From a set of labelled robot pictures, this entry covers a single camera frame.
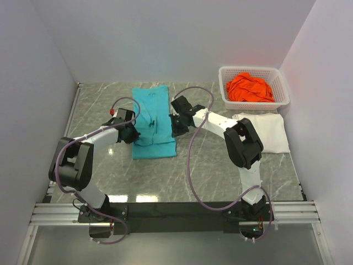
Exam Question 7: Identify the white plastic laundry basket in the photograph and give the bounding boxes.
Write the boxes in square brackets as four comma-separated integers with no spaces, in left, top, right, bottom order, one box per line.
[218,66,290,111]

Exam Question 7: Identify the folded white t shirt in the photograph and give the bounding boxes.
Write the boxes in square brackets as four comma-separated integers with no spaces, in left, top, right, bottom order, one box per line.
[232,113,290,153]

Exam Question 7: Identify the black base crossbar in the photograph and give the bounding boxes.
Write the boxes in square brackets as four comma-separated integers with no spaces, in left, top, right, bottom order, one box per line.
[77,201,276,236]

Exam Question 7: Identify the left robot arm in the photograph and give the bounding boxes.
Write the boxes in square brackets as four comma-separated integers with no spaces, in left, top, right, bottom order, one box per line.
[49,108,140,222]

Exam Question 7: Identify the orange t shirt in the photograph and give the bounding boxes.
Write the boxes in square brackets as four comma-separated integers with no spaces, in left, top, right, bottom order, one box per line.
[226,72,275,103]

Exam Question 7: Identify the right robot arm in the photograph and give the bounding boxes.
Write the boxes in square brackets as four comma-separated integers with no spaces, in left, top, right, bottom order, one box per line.
[170,96,266,220]

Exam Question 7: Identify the turquoise t shirt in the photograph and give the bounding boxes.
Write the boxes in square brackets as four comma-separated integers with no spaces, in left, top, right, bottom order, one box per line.
[132,85,177,160]

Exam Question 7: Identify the aluminium rail frame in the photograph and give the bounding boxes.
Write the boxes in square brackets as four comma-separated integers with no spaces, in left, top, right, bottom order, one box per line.
[16,82,331,265]

